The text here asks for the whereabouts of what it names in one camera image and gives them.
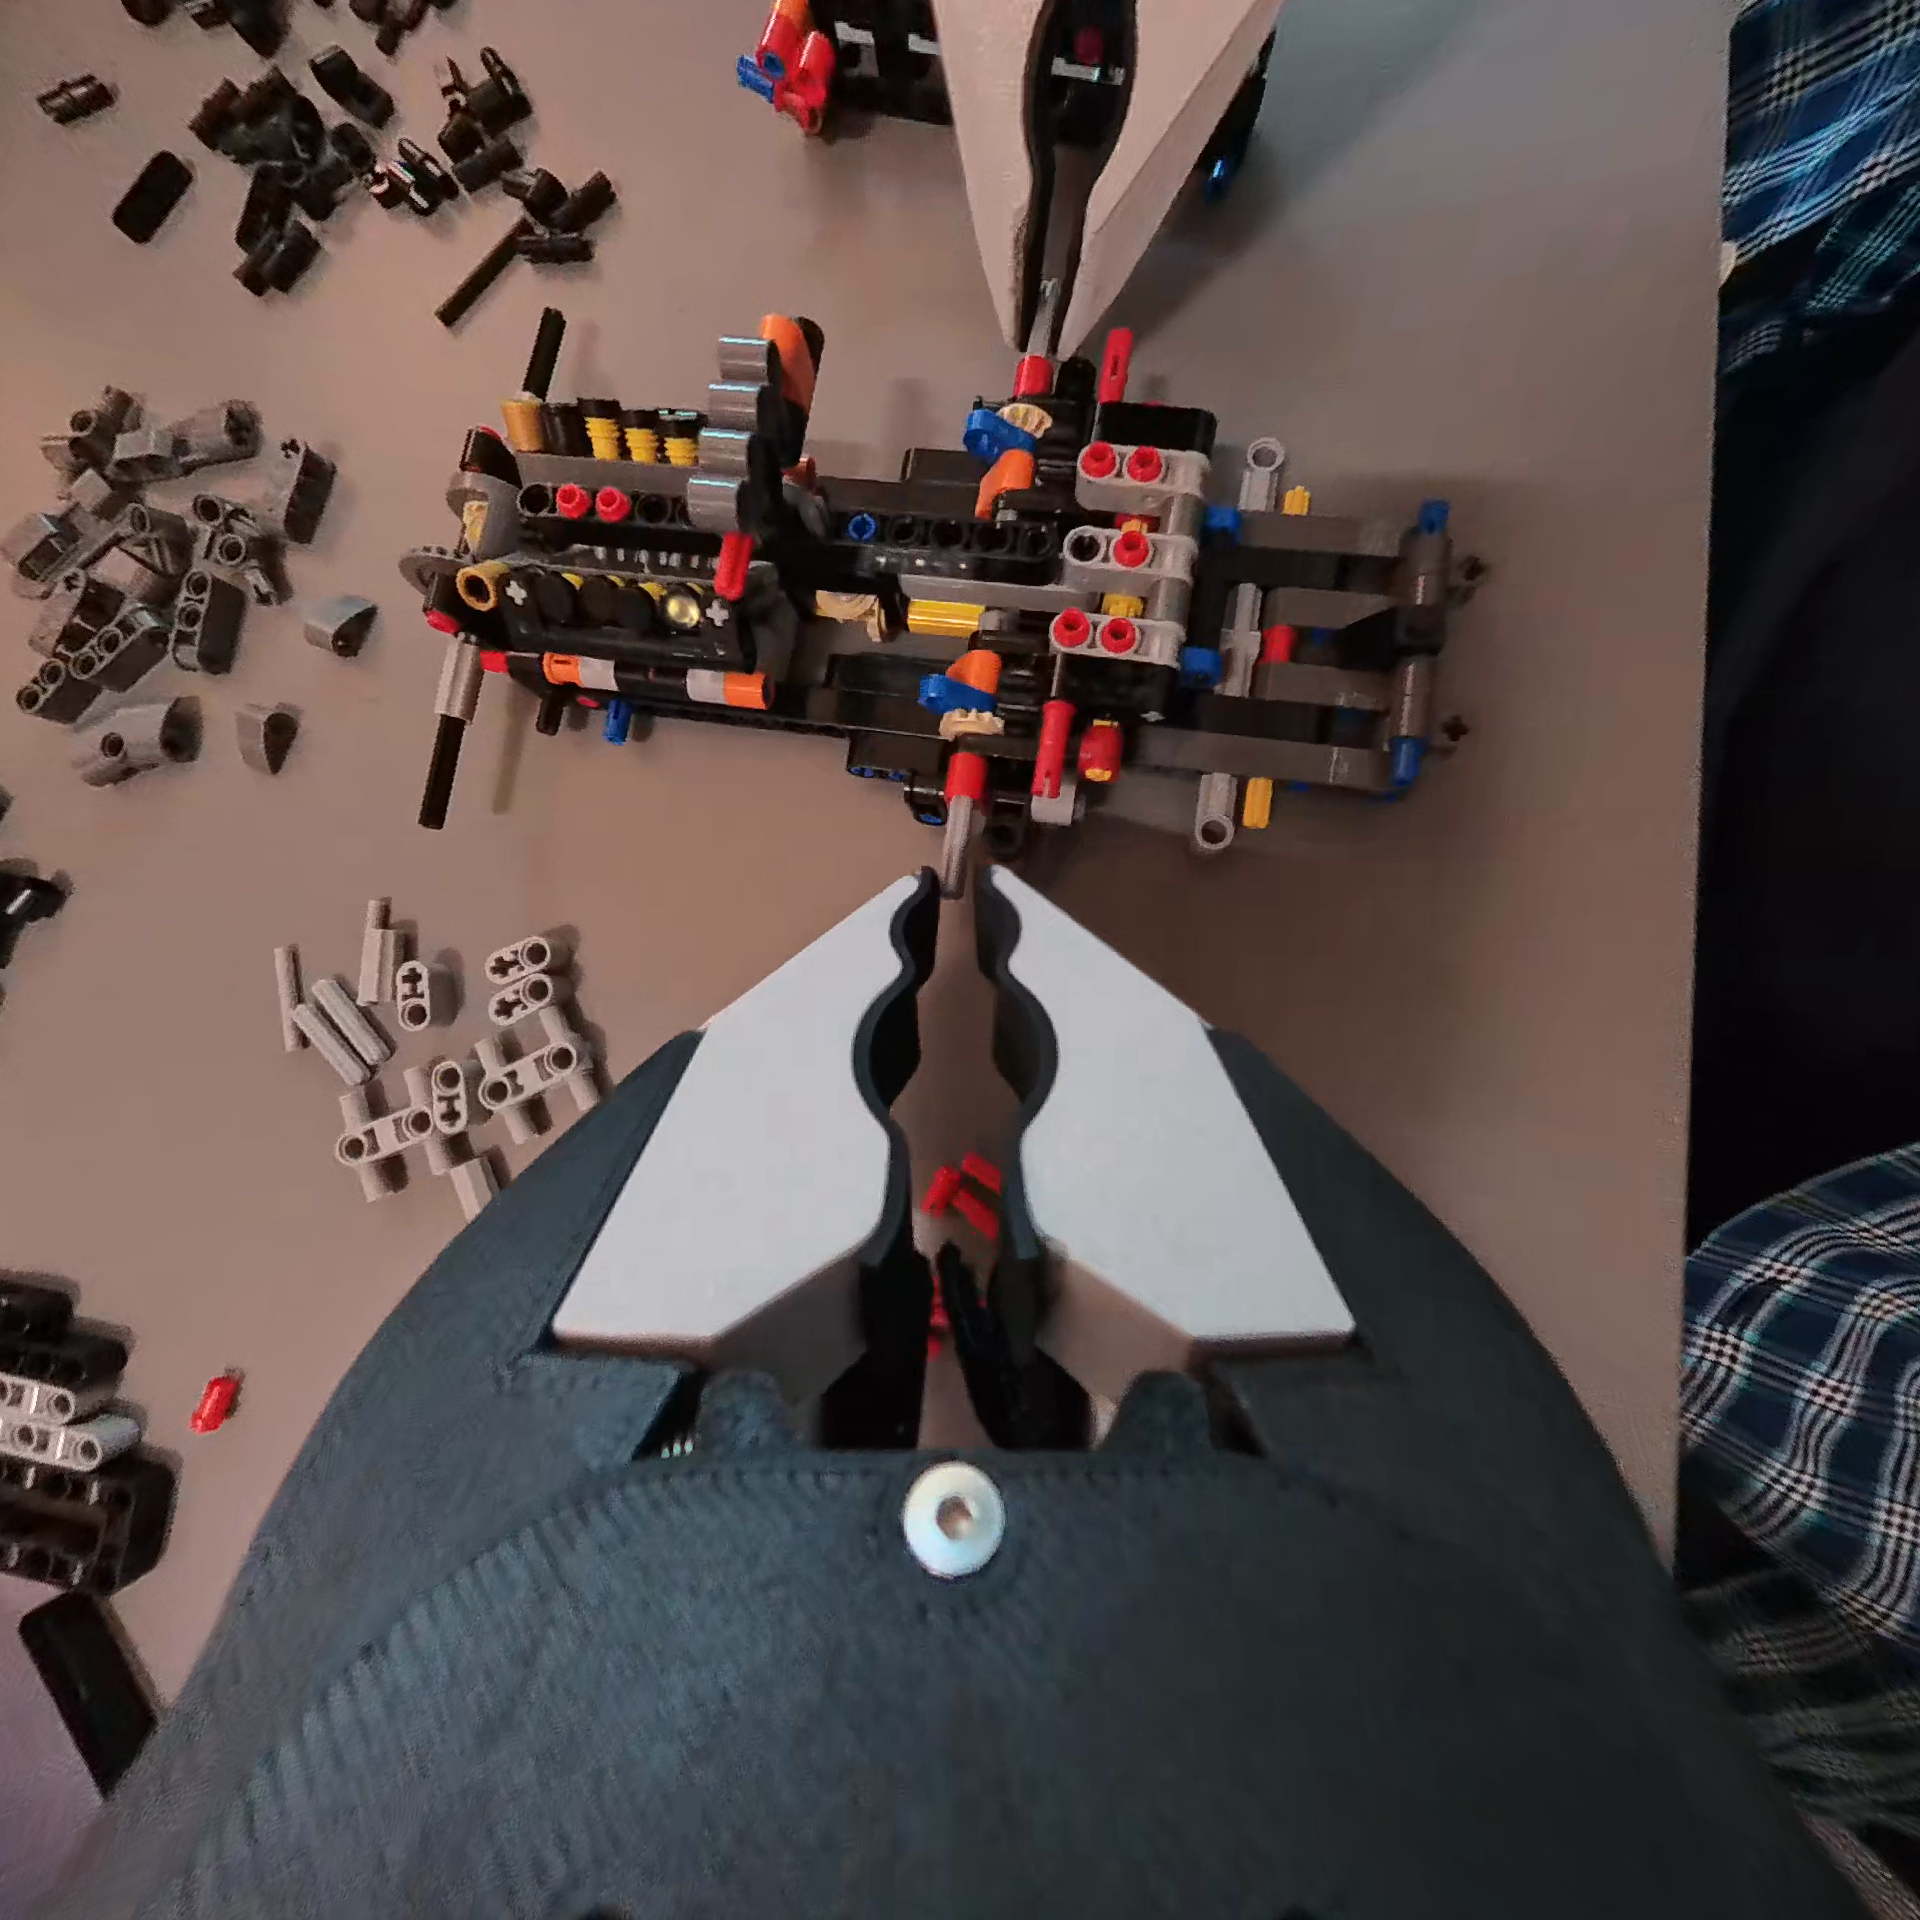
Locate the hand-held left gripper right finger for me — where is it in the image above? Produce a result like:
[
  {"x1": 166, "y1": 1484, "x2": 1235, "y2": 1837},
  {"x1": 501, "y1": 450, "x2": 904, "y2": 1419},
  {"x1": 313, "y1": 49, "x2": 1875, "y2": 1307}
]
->
[{"x1": 976, "y1": 865, "x2": 1356, "y2": 1449}]

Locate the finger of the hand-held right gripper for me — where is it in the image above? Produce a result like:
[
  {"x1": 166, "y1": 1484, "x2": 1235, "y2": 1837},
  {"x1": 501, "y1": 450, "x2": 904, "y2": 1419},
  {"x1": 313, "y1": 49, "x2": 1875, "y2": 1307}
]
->
[
  {"x1": 1047, "y1": 0, "x2": 1287, "y2": 356},
  {"x1": 929, "y1": 0, "x2": 1055, "y2": 356}
]

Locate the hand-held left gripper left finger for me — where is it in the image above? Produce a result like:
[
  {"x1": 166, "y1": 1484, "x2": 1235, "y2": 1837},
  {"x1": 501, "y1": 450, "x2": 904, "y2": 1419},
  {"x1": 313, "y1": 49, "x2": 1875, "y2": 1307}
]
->
[{"x1": 549, "y1": 873, "x2": 943, "y2": 1449}]

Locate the lego chassis assembly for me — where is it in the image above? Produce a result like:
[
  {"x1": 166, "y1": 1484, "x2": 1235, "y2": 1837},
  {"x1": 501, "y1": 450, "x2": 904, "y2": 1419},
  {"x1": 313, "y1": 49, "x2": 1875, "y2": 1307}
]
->
[{"x1": 400, "y1": 307, "x2": 1491, "y2": 904}]

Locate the black lego axle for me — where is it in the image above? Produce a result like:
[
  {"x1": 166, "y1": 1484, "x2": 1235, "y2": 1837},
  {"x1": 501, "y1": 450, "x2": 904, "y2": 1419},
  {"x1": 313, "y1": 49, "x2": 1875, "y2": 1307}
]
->
[{"x1": 435, "y1": 225, "x2": 553, "y2": 327}]

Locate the pile of black lego pins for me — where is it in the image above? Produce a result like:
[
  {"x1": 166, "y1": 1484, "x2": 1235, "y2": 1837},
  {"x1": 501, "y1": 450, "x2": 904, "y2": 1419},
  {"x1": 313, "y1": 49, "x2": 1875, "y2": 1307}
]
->
[{"x1": 37, "y1": 0, "x2": 617, "y2": 299}]

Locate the black lego connector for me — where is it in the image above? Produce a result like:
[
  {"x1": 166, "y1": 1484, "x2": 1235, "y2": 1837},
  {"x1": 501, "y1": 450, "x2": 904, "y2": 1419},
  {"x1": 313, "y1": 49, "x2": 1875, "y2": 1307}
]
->
[{"x1": 0, "y1": 863, "x2": 71, "y2": 969}]

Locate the long black lego beam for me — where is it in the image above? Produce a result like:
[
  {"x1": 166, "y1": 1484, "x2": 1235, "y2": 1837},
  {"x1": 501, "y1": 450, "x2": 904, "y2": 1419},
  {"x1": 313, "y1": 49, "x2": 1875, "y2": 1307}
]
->
[{"x1": 17, "y1": 1592, "x2": 165, "y2": 1795}]

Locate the black beam with red pins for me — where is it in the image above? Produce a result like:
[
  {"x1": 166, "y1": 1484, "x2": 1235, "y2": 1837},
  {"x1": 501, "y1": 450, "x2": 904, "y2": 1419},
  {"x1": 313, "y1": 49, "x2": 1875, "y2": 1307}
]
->
[{"x1": 736, "y1": 0, "x2": 1268, "y2": 203}]

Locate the pile of light grey connectors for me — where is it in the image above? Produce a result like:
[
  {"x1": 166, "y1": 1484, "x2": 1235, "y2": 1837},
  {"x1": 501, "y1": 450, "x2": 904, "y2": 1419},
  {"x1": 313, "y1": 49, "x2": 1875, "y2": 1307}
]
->
[{"x1": 271, "y1": 896, "x2": 608, "y2": 1217}]

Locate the pile of dark grey connectors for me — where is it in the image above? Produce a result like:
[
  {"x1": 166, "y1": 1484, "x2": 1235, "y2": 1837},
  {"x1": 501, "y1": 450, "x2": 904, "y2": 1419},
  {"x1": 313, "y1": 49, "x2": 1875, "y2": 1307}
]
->
[{"x1": 0, "y1": 387, "x2": 376, "y2": 784}]

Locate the black and grey beam frame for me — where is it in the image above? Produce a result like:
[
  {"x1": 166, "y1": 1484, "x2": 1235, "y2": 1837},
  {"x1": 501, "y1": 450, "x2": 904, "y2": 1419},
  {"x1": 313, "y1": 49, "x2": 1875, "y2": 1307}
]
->
[{"x1": 0, "y1": 1271, "x2": 183, "y2": 1595}]

